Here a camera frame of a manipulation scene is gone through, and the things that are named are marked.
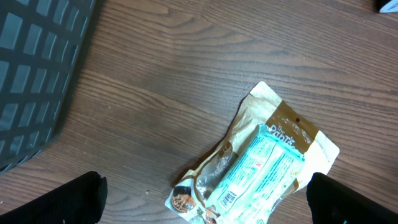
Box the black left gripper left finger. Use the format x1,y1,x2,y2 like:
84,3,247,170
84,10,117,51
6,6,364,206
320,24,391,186
1,171,108,224

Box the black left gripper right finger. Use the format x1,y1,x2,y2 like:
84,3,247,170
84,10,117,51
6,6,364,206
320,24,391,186
306,172,397,224

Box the brown snack pouch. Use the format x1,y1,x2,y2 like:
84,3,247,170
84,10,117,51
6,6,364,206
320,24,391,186
165,82,340,223

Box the teal wipes pack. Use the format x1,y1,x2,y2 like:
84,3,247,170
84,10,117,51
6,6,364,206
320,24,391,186
206,124,304,224

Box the white barcode scanner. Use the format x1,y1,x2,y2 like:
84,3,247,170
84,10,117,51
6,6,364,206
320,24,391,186
377,0,398,14

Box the grey plastic mesh basket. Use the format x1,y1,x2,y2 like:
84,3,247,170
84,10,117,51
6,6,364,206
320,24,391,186
1,0,104,172

